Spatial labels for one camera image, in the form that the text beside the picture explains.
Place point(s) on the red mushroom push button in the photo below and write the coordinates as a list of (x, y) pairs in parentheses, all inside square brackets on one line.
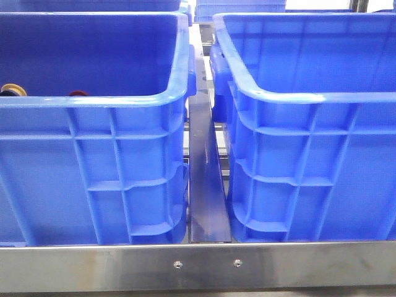
[(78, 93)]

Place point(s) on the yellow mushroom push button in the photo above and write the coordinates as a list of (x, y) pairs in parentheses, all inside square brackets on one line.
[(13, 90)]

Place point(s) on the metal divider bar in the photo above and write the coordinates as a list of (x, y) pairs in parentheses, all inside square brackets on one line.
[(209, 221)]

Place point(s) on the left blue plastic crate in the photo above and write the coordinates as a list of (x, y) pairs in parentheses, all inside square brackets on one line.
[(107, 168)]

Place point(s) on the blue plastic crate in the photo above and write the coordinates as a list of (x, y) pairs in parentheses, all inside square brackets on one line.
[(107, 168), (310, 124)]

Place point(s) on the right blue plastic crate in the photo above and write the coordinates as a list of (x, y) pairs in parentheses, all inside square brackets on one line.
[(310, 124)]

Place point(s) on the rear right blue crate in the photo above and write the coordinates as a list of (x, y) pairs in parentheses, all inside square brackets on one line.
[(206, 9)]

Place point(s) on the rear left blue crate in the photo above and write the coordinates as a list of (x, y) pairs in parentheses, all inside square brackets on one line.
[(95, 6)]

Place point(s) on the stainless steel front rail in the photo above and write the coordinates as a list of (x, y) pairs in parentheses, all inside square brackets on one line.
[(217, 266)]

